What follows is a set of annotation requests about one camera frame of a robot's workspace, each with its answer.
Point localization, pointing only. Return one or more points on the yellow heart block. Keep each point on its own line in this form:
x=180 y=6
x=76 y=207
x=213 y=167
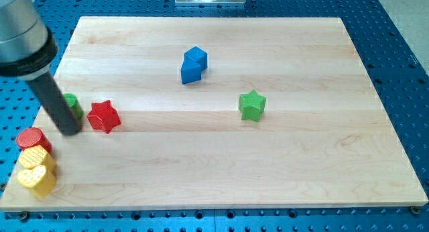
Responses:
x=39 y=181

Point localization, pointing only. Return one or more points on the blue angular block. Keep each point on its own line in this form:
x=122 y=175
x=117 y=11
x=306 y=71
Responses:
x=195 y=62

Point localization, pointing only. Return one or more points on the green star block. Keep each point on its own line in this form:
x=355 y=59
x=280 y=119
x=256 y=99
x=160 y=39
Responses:
x=251 y=105

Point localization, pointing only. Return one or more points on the yellow hexagon block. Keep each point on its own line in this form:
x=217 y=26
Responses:
x=36 y=156

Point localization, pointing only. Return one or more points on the red star block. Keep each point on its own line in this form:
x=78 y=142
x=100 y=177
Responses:
x=103 y=116

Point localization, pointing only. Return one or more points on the red cylinder block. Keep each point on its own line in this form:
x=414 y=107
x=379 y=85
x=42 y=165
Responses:
x=31 y=137

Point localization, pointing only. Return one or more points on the green cylinder block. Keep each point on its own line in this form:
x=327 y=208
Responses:
x=74 y=105

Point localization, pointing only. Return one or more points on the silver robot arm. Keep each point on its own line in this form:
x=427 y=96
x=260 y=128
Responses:
x=27 y=45

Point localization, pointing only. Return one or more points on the light wooden board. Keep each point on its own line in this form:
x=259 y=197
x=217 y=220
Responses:
x=323 y=140

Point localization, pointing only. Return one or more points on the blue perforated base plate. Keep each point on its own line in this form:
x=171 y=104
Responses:
x=398 y=75

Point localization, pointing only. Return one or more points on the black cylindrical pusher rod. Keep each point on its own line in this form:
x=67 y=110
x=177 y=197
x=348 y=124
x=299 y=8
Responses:
x=52 y=100

